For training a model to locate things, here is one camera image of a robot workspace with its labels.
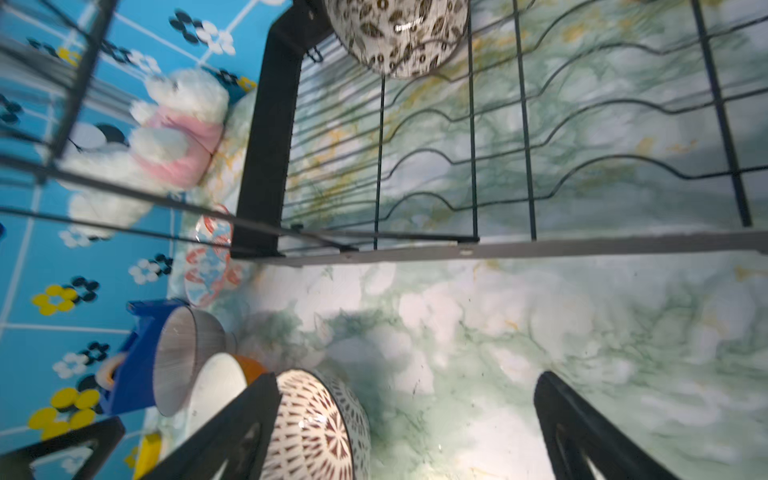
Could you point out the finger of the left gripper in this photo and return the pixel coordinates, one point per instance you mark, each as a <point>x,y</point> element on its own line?
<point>99,440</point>

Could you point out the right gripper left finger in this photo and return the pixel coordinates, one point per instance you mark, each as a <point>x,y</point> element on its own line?
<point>234,442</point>

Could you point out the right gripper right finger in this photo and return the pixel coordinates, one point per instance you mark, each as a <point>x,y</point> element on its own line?
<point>579,438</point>

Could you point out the black white leaf bowl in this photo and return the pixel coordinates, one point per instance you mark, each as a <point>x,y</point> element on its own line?
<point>400,39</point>

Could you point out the plain white bowl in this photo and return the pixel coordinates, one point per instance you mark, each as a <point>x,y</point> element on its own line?
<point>222,378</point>

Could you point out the brown white patterned bowl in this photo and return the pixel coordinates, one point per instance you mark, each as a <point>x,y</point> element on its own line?
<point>321,430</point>

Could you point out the yellow block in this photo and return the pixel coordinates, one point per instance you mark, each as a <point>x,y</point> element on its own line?
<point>145,456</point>

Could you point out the pink striped bowl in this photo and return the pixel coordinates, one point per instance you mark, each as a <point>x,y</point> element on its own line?
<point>189,337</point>

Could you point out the blue tape dispenser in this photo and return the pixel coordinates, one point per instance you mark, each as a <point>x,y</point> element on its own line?
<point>132,389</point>

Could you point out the red blue patterned bowl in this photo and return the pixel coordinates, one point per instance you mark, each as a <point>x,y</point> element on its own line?
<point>210,269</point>

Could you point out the white plush toy pink shirt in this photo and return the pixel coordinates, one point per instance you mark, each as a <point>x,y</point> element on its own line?
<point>168,152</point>

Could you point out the black wire dish rack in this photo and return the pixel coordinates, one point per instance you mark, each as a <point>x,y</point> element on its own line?
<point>320,115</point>

